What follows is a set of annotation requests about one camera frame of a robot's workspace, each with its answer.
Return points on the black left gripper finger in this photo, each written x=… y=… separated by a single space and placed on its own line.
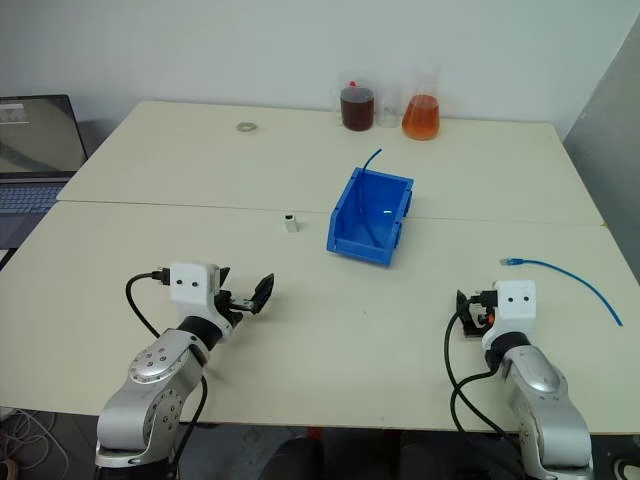
x=224 y=276
x=264 y=292

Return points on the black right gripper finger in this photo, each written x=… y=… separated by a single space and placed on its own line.
x=462 y=306
x=475 y=330

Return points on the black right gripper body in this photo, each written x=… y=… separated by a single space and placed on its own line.
x=482 y=302

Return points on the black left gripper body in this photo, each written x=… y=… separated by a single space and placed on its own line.
x=231 y=303

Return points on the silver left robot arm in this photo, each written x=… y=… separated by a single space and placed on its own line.
x=155 y=380

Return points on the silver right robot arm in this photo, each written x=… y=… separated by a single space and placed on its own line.
x=542 y=400

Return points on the small white connector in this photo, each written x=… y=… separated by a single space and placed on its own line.
x=290 y=223

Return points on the blue plastic storage bin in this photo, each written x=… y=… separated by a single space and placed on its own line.
x=367 y=220

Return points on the flask with orange liquid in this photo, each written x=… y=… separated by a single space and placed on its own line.
x=422 y=117

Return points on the grey partition panel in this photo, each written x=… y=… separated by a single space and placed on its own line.
x=607 y=150

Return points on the beaker with dark brown liquid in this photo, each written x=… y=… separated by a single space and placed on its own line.
x=357 y=107

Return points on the empty clear glass beaker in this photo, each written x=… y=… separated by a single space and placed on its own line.
x=390 y=107

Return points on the open grey laptop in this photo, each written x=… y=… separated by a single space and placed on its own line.
x=35 y=150

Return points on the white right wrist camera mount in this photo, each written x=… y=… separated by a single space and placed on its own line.
x=515 y=302

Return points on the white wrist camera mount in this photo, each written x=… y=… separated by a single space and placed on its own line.
x=190 y=285
x=515 y=302

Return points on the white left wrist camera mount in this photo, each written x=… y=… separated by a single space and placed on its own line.
x=190 y=285

